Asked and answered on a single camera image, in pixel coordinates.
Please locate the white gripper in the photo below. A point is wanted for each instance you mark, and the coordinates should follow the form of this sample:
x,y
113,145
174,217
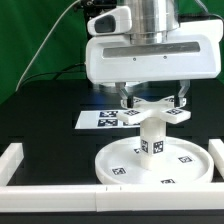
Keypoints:
x,y
189,52

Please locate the white cross-shaped table base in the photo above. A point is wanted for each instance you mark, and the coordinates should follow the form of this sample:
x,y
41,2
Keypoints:
x,y
163,109

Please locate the white round table top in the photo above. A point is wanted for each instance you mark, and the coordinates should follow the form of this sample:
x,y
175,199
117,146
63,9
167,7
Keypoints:
x,y
184,162

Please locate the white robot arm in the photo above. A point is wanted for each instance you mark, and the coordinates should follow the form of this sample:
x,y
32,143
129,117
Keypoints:
x,y
144,40

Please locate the white marker sheet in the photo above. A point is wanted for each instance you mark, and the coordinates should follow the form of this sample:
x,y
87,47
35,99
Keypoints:
x,y
100,119

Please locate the white right fence bar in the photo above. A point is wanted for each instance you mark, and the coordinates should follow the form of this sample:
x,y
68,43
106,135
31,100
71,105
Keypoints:
x,y
216,150

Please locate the white fence bar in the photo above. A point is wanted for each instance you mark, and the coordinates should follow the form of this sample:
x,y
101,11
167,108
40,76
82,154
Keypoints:
x,y
9,162
216,150
102,198

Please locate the white front fence bar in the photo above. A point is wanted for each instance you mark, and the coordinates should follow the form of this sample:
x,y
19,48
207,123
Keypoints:
x,y
102,198

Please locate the white left fence bar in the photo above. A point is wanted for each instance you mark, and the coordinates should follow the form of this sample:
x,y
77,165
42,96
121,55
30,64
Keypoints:
x,y
9,162

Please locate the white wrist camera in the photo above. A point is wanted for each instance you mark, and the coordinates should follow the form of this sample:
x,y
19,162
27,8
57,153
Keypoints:
x,y
116,21

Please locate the black camera stand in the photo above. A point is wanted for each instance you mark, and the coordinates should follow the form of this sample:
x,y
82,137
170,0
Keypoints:
x,y
94,8

